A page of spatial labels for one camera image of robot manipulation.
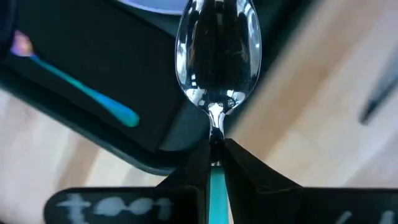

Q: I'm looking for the dark green plastic tray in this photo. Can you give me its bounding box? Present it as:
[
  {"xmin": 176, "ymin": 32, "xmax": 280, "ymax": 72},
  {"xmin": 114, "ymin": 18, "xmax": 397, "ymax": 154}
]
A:
[{"xmin": 0, "ymin": 0, "xmax": 313, "ymax": 177}]

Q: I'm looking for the iridescent fork with teal handle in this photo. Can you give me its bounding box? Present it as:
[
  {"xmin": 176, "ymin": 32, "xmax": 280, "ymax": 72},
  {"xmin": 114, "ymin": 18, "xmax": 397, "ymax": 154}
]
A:
[{"xmin": 10, "ymin": 29, "xmax": 141, "ymax": 129}]

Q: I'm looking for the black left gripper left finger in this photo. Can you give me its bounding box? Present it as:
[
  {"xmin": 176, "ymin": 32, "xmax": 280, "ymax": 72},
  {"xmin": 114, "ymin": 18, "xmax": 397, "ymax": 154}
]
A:
[{"xmin": 43, "ymin": 136, "xmax": 213, "ymax": 224}]

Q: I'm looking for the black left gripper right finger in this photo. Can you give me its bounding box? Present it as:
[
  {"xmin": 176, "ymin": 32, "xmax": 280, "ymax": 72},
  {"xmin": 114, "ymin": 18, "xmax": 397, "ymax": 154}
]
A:
[{"xmin": 223, "ymin": 138, "xmax": 398, "ymax": 224}]

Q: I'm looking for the silver spoon with teal handle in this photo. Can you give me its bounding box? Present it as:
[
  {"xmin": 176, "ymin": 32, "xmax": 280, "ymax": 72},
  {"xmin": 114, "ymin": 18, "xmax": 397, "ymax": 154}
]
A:
[{"xmin": 174, "ymin": 0, "xmax": 262, "ymax": 224}]

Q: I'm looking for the lavender plate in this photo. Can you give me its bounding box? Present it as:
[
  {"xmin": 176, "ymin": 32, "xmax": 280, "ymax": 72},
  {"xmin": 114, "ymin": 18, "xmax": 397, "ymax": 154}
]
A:
[{"xmin": 117, "ymin": 0, "xmax": 189, "ymax": 16}]

